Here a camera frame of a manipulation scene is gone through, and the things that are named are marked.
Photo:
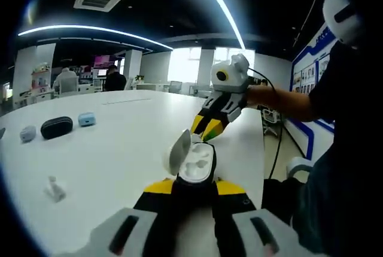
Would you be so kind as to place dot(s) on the light blue earbud case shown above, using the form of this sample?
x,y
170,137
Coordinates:
x,y
87,119

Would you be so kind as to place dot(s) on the black cartoon-eyed earbud case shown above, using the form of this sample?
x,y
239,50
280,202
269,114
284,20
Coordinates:
x,y
194,161

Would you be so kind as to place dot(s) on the ceiling light strip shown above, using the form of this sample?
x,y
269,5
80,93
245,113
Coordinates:
x,y
223,1
60,26

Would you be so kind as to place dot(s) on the potted plant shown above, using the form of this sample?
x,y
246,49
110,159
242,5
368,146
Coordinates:
x,y
139,78

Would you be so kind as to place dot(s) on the white worn device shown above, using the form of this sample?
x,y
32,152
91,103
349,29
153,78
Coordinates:
x,y
332,5

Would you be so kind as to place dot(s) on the white earbud case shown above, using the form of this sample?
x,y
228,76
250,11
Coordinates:
x,y
57,192

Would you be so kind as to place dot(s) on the blue white wall display board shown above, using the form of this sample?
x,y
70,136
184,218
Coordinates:
x,y
302,74

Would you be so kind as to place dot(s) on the pink wall monitor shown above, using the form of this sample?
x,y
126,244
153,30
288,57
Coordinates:
x,y
101,59

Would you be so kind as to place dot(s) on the large black earbud case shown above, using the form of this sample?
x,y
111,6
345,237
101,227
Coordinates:
x,y
57,127

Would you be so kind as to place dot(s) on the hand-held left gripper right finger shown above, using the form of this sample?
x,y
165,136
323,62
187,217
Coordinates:
x,y
233,209

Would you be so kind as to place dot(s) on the white office chair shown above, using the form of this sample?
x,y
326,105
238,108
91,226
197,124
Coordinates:
x,y
69,84
270,116

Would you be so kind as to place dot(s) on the shelf with colourful items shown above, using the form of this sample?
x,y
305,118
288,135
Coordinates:
x,y
40,78

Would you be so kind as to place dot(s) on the lilac earbud case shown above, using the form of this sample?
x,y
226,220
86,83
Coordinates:
x,y
28,134

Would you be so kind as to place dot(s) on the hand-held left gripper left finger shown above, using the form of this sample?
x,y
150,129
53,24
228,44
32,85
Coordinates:
x,y
155,209

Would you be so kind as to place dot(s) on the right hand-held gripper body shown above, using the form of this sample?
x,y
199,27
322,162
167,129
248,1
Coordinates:
x,y
235,77

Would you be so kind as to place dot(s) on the person's dark clothed body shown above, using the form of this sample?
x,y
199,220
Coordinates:
x,y
344,179

